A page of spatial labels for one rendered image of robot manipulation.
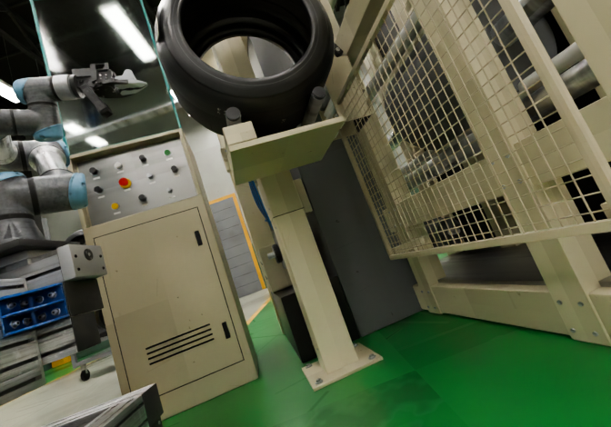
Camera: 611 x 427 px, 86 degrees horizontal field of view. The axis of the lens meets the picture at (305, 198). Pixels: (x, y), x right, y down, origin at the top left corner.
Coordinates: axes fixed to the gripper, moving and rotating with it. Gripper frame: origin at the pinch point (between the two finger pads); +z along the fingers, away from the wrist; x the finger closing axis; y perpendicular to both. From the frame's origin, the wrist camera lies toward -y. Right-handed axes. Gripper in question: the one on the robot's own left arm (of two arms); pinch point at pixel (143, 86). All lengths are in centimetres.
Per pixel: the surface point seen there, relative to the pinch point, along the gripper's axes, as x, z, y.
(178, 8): -12.6, 15.8, 17.3
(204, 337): 61, -2, -88
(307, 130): -11, 48, -28
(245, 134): -11.3, 28.7, -26.3
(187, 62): -12.1, 16.0, -1.3
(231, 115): -11.4, 25.8, -20.0
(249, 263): 917, 26, -24
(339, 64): 19, 77, 14
